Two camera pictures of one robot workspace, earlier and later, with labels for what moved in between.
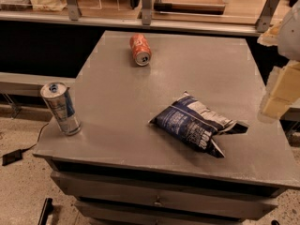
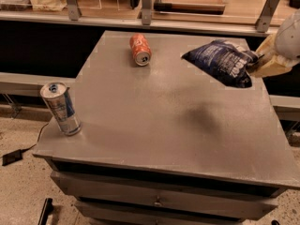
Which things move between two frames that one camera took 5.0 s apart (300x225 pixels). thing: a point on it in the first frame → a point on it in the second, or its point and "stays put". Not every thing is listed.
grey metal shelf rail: [134, 22] stays put
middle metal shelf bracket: [146, 5] stays put
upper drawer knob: [157, 202] stays put
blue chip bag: [197, 123] → [225, 59]
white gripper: [290, 37] → [289, 37]
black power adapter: [13, 157] stays put
